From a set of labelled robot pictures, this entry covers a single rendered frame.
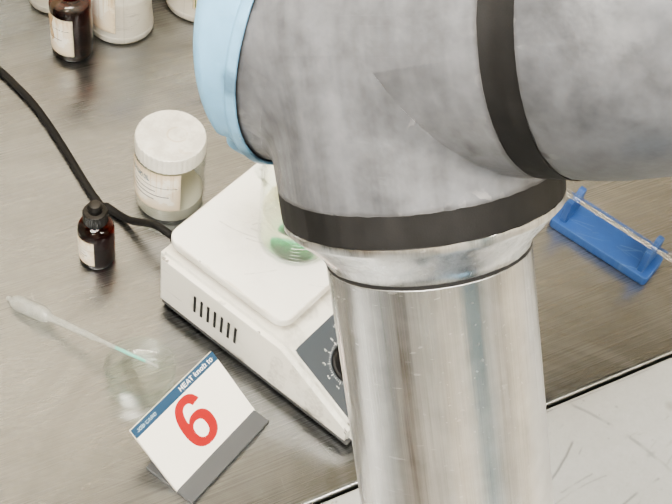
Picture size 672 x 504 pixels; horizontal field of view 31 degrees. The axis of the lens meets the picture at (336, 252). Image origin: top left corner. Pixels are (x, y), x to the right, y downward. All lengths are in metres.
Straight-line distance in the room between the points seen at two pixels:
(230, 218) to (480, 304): 0.50
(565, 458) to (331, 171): 0.57
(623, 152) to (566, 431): 0.61
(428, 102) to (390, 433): 0.15
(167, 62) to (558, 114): 0.82
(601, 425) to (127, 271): 0.40
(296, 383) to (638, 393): 0.29
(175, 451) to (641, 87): 0.60
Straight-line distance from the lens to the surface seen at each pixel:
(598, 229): 1.12
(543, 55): 0.39
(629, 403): 1.03
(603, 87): 0.39
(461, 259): 0.46
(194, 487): 0.92
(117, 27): 1.20
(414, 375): 0.49
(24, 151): 1.12
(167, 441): 0.92
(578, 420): 1.01
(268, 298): 0.91
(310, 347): 0.92
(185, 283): 0.95
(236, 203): 0.96
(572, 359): 1.04
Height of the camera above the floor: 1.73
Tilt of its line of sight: 52 degrees down
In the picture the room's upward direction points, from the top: 11 degrees clockwise
